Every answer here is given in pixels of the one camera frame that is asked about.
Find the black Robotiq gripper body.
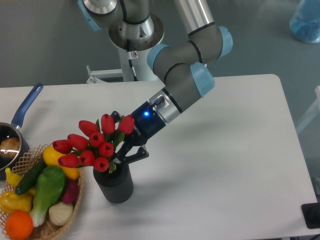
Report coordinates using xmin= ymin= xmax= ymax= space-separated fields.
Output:
xmin=124 ymin=101 xmax=166 ymax=147

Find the dark grey ribbed vase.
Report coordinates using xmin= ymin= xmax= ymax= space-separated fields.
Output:
xmin=93 ymin=163 xmax=134 ymax=204

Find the red tulip bouquet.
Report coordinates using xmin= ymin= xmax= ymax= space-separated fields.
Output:
xmin=52 ymin=114 xmax=134 ymax=174

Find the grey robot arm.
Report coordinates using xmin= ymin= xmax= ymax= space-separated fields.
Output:
xmin=77 ymin=0 xmax=233 ymax=164

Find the purple radish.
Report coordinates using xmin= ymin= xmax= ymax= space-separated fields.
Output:
xmin=61 ymin=180 xmax=80 ymax=204

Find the yellow squash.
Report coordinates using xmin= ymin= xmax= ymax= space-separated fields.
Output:
xmin=42 ymin=145 xmax=80 ymax=180

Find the green bok choy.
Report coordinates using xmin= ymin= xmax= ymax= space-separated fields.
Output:
xmin=29 ymin=165 xmax=67 ymax=228

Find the white garlic bulb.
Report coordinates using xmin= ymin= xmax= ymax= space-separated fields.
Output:
xmin=48 ymin=202 xmax=73 ymax=226

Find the dark green cucumber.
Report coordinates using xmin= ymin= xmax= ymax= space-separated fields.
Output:
xmin=15 ymin=157 xmax=47 ymax=195

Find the yellow banana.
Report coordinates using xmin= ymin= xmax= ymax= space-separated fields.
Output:
xmin=4 ymin=167 xmax=36 ymax=197

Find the bread roll in pan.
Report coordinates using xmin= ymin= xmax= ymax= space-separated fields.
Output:
xmin=0 ymin=137 xmax=20 ymax=160

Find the yellow bell pepper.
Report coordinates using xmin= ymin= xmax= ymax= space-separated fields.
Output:
xmin=0 ymin=190 xmax=33 ymax=215

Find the orange fruit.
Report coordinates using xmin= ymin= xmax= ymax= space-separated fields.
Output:
xmin=5 ymin=210 xmax=34 ymax=240

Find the black device at edge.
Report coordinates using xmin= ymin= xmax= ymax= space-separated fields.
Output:
xmin=301 ymin=202 xmax=320 ymax=229

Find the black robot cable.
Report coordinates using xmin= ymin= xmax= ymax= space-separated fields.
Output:
xmin=126 ymin=38 xmax=139 ymax=82

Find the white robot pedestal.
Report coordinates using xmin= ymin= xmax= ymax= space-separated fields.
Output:
xmin=85 ymin=37 xmax=210 ymax=84

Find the blue-handled saucepan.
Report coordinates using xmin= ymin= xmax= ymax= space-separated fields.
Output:
xmin=0 ymin=83 xmax=44 ymax=181

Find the white frame at right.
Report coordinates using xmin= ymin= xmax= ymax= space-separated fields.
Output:
xmin=295 ymin=85 xmax=320 ymax=135

